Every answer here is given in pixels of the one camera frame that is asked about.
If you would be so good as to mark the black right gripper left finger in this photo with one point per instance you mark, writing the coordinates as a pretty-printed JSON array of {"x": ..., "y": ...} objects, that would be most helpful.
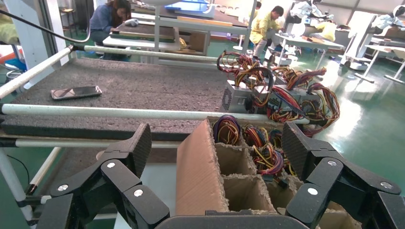
[{"x": 120, "y": 177}]

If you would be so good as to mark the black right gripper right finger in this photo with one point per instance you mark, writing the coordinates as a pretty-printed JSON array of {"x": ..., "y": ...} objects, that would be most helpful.
[{"x": 332, "y": 183}]

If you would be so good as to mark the white lower table tube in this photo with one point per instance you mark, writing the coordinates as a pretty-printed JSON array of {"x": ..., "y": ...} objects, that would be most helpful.
[{"x": 79, "y": 143}]

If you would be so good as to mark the brown cardboard box with dividers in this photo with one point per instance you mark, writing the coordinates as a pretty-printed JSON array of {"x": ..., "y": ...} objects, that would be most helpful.
[{"x": 197, "y": 170}]

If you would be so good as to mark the black smartphone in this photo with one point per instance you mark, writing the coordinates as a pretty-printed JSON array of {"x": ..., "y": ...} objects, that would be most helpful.
[{"x": 76, "y": 92}]

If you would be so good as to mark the white table leg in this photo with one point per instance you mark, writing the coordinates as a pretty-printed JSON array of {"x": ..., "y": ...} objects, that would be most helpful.
[{"x": 9, "y": 177}]

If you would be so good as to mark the white robot on stand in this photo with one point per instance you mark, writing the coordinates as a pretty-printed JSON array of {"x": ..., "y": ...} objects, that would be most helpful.
[{"x": 357, "y": 41}]

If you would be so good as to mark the white work table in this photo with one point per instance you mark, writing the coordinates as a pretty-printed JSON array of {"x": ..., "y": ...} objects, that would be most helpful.
[{"x": 303, "y": 41}]

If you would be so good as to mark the seated person in yellow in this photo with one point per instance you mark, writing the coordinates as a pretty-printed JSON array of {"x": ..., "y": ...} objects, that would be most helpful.
[{"x": 327, "y": 30}]

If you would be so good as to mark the small cardboard box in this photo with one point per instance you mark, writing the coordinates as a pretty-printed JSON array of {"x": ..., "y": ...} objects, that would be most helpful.
[{"x": 197, "y": 42}]

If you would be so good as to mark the person in blue top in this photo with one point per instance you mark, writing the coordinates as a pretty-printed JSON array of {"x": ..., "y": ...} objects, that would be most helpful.
[{"x": 102, "y": 19}]

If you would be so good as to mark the person in yellow jacket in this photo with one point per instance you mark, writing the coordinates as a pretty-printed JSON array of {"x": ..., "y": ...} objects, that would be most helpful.
[{"x": 262, "y": 27}]

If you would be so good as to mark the white humanoid robot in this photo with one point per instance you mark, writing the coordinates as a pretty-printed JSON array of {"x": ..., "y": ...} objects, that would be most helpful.
[{"x": 305, "y": 9}]

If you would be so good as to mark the blue plastic tray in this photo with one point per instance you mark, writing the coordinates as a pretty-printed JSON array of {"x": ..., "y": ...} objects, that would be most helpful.
[{"x": 186, "y": 5}]

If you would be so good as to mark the white padded table rail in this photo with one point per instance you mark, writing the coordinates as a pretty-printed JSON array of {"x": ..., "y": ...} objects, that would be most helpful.
[
  {"x": 126, "y": 112},
  {"x": 31, "y": 71},
  {"x": 142, "y": 53}
]

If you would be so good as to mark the white workbench with frame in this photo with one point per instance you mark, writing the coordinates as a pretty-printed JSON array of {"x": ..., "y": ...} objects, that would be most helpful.
[{"x": 142, "y": 42}]

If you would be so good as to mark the white pillar frame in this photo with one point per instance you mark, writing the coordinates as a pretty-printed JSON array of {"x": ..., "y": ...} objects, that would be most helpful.
[{"x": 28, "y": 31}]

